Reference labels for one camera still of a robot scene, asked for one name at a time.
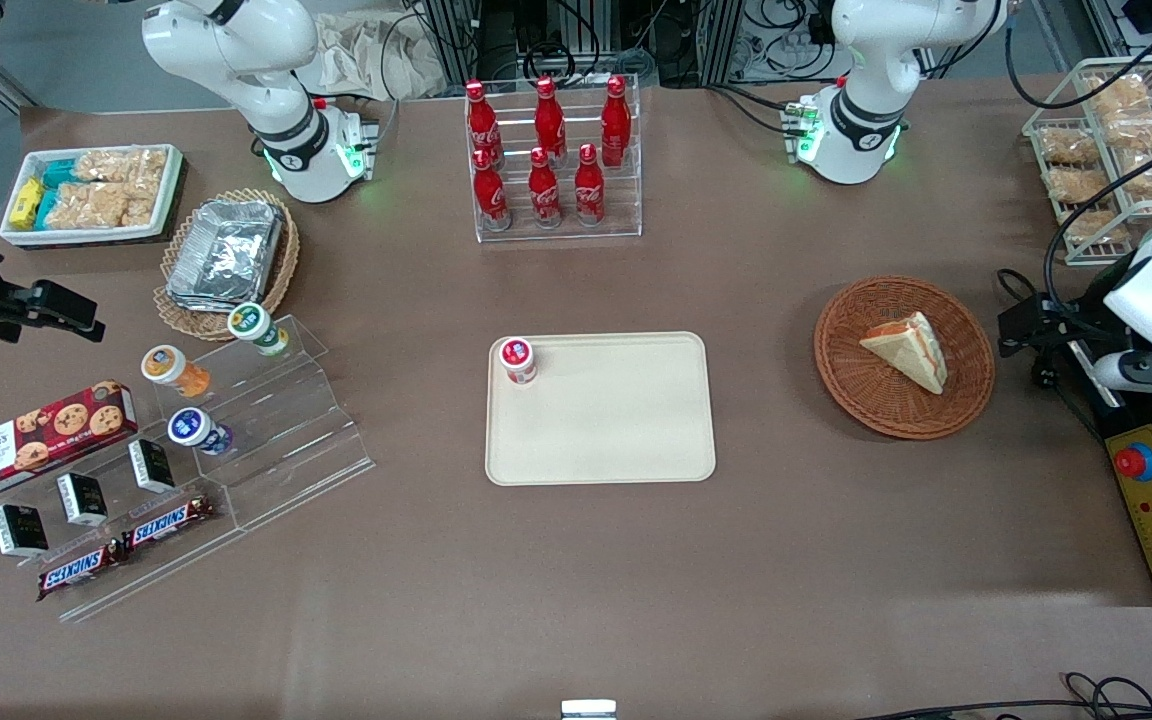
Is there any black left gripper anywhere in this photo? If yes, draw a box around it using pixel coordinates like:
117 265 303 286
998 297 1119 361

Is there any triangle sandwich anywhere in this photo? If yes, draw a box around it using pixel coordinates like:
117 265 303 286
859 311 949 395

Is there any brown round wicker basket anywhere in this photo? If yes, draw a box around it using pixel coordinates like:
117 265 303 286
814 276 996 441

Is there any light oval wicker basket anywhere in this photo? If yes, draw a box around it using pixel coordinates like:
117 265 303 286
153 188 301 342

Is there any beige plastic tray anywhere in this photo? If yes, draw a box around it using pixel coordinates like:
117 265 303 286
485 331 717 487

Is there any clear rice cracker bag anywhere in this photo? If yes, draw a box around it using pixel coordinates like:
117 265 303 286
44 180 159 230
74 148 169 187

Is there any red cookie box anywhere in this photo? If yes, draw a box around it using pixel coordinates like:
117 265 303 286
0 380 139 503

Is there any orange yogurt cup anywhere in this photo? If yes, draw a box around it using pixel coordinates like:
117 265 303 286
141 345 211 399

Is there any white rectangular snack bin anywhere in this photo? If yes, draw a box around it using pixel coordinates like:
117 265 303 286
0 144 185 248

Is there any small black box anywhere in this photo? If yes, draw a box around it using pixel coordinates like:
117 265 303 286
0 503 50 558
56 472 109 527
128 438 176 494

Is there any blue-lid yogurt cup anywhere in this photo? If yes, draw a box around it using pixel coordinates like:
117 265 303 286
167 407 233 457

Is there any silver foil container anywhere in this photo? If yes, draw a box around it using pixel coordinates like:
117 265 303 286
166 199 285 311

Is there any green-lid yogurt cup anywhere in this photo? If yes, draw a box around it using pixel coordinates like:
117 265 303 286
227 302 289 358

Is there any brown chocolate bar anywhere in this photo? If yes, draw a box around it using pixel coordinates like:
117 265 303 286
36 545 129 602
123 494 215 552

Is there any clear acrylic step stand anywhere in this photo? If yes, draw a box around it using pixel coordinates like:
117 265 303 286
36 315 377 623

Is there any clear acrylic bottle rack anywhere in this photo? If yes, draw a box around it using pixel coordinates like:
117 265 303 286
464 75 643 244

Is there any beige paper bag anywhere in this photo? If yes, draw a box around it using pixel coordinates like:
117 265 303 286
296 12 449 101

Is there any red cola bottle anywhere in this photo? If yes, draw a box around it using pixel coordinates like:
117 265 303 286
600 75 632 169
573 143 607 227
528 147 564 229
472 148 513 233
534 76 568 163
465 80 505 169

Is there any red-lid yogurt cup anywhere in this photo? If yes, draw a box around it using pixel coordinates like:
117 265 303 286
499 337 539 386

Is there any white wire rack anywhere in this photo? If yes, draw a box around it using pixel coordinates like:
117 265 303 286
1022 54 1152 267

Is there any black table cable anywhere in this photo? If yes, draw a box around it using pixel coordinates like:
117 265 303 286
854 672 1152 720

